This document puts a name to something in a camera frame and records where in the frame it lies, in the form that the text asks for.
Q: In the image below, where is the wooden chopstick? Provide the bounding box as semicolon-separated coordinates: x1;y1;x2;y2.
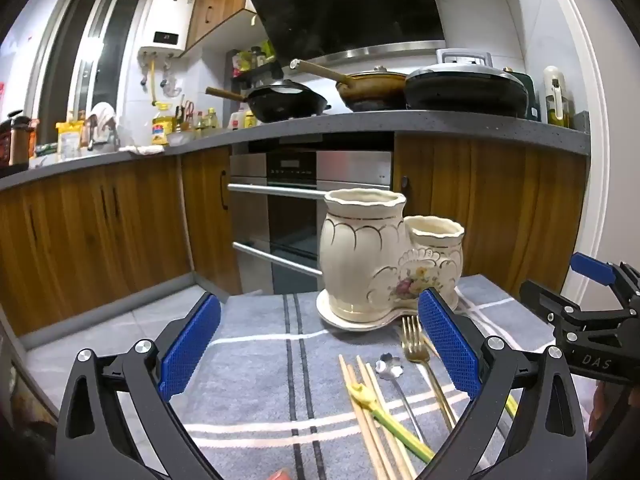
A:
365;362;408;433
339;354;383;480
347;364;401;480
356;355;418;478

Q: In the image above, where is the grey striped cloth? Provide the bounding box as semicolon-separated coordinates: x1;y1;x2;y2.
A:
172;274;557;480

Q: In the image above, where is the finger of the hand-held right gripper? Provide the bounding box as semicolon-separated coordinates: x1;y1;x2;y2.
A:
519;280;626;333
570;252;640;312

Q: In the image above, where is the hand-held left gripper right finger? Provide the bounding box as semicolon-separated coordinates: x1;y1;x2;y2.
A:
417;287;588;480

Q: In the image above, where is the brown pan with wooden handle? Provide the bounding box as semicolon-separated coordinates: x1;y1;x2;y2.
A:
290;58;408;112

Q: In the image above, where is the grey kitchen countertop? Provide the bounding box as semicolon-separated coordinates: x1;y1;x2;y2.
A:
0;110;591;191

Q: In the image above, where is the gold fork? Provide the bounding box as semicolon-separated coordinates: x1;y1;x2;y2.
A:
401;315;458;431

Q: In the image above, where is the glass sliding door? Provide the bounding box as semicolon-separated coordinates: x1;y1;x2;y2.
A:
30;0;151;133

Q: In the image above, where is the dark green container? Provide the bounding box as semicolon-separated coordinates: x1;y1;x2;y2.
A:
510;71;542;121

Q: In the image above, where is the yellow food bag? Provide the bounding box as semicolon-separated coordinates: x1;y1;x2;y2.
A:
56;121;83;161

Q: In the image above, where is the long wooden base cabinet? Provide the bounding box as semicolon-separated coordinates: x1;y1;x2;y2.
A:
0;146;245;338

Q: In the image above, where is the row of condiment bottles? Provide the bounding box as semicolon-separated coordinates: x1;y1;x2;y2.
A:
172;100;222;142

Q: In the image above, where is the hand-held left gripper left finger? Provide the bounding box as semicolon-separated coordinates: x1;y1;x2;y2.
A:
55;291;223;480

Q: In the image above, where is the white water heater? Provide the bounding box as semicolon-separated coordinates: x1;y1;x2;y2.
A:
137;0;197;60

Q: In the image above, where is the silver flower spoon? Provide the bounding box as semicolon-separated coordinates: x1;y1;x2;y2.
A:
375;352;427;445

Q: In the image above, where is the black range hood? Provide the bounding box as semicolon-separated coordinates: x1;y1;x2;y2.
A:
245;0;447;68

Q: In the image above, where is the black wok with wooden handle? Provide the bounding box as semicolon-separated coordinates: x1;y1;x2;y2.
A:
205;79;332;124

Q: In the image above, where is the olive oil bottle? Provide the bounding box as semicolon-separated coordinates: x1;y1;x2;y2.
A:
542;65;572;128

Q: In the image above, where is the yellow cooking oil bottle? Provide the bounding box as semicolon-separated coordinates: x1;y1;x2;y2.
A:
151;102;176;147

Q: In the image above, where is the black spice shelf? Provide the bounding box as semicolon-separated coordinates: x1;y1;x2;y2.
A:
227;47;283;93

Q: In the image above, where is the black griddle with silver lid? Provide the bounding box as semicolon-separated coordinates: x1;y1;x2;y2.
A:
404;49;530;117

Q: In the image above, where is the stainless steel oven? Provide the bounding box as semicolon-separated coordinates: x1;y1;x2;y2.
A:
227;149;393;296

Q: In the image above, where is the white hanging towel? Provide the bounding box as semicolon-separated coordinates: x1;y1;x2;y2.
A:
90;102;118;143

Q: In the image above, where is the cream ceramic utensil holder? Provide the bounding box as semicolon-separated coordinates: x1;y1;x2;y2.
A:
316;188;466;332

